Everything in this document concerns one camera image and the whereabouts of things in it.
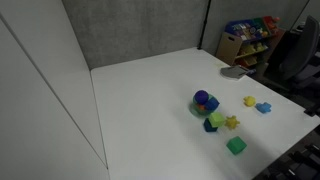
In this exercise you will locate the light green cube block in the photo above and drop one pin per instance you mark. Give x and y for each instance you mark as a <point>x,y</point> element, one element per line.
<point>217,119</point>

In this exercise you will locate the blue cube block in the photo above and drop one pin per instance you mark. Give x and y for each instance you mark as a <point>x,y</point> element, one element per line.
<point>212,104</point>

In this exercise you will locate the black clamp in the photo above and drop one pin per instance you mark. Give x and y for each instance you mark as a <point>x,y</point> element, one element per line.
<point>313,110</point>

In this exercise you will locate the black equipment frame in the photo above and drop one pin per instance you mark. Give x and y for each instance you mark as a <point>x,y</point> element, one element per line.
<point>296,160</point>

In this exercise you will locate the blue storage bin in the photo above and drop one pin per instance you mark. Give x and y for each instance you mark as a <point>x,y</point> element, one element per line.
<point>238,28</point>

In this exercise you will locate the gray flat cloth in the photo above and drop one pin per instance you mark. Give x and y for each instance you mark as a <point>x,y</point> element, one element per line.
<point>233,72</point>

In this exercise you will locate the wooden toy bin shelf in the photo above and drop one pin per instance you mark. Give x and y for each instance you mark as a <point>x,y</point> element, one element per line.
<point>229,48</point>

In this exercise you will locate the black vertical pole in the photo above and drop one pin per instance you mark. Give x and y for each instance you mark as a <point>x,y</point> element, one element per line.
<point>203,25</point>

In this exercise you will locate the yellow star block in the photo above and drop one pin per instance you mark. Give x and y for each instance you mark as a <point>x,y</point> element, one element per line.
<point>232,122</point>

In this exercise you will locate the blue elephant toy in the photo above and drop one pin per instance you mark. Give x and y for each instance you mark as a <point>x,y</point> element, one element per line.
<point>263,107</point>

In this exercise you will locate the black office chair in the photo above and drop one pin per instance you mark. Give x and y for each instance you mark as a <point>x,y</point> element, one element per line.
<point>301,53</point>

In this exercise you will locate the red storage bin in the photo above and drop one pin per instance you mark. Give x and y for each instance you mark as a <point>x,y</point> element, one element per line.
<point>270,21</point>

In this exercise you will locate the orange toy piece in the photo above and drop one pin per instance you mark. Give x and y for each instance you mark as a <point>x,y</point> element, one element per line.
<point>200,107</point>

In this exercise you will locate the dark teal block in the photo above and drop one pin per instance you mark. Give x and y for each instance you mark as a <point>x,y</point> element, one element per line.
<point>208,126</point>

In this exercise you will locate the green translucent bowl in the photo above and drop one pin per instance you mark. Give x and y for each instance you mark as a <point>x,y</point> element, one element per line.
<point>194,107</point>

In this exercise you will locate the yellow animal toy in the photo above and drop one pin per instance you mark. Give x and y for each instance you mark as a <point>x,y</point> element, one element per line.
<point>249,101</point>

